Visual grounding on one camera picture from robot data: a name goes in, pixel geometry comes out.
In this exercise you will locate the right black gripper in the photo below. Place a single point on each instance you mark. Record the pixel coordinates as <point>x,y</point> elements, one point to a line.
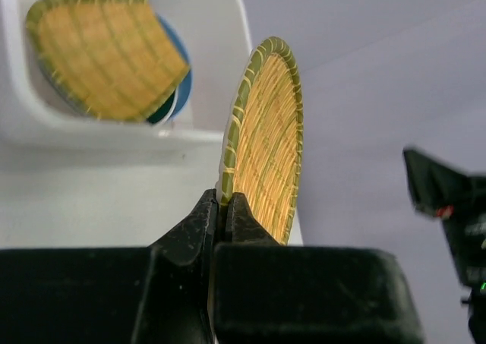
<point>437,190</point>

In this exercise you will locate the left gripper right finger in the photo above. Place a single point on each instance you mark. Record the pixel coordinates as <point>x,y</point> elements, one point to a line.
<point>264,292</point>

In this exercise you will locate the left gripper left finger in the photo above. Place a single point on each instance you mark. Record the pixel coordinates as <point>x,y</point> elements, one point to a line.
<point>152,294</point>

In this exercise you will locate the round bamboo woven plate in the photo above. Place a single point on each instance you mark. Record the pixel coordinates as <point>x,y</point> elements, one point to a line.
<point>263,141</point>

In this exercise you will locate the green rimmed white plate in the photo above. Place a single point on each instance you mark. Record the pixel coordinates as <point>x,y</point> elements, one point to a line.
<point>164,111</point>

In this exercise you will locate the blue plastic plate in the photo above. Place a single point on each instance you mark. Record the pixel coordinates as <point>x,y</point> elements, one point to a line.
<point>185,78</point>

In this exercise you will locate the rectangular bamboo woven tray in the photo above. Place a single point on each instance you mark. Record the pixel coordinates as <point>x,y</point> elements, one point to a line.
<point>110,60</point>

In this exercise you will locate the white plastic bin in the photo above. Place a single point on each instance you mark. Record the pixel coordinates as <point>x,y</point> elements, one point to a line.
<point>68,181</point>

